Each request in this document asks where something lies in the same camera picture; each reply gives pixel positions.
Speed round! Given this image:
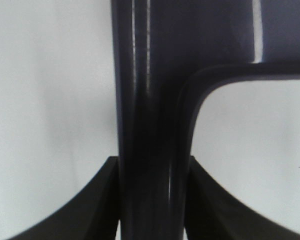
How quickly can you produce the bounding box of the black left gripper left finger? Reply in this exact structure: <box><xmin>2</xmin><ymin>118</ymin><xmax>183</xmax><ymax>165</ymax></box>
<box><xmin>14</xmin><ymin>156</ymin><xmax>120</xmax><ymax>240</ymax></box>

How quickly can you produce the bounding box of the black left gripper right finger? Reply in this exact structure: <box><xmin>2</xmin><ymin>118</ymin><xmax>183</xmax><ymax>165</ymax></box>
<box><xmin>184</xmin><ymin>156</ymin><xmax>300</xmax><ymax>240</ymax></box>

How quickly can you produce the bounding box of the grey plastic dustpan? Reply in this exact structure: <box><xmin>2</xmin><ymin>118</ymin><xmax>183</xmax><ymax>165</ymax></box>
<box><xmin>111</xmin><ymin>0</ymin><xmax>300</xmax><ymax>240</ymax></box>

